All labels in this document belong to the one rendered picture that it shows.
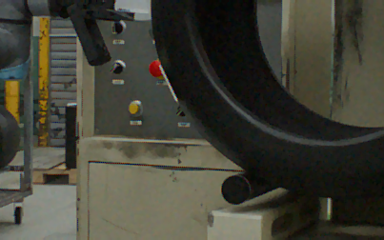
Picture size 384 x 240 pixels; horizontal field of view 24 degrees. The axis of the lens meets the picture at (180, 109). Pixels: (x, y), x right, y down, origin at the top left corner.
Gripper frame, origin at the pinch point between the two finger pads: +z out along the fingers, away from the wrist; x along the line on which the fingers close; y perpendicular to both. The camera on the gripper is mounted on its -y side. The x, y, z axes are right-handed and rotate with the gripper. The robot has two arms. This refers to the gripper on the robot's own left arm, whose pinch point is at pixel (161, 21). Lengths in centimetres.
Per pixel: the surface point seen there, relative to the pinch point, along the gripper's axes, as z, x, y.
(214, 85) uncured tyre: 15.8, -12.9, -8.4
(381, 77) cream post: 32.5, 26.9, -5.5
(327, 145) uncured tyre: 33.7, -12.8, -14.6
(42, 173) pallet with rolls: -347, 538, -145
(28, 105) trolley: -265, 376, -66
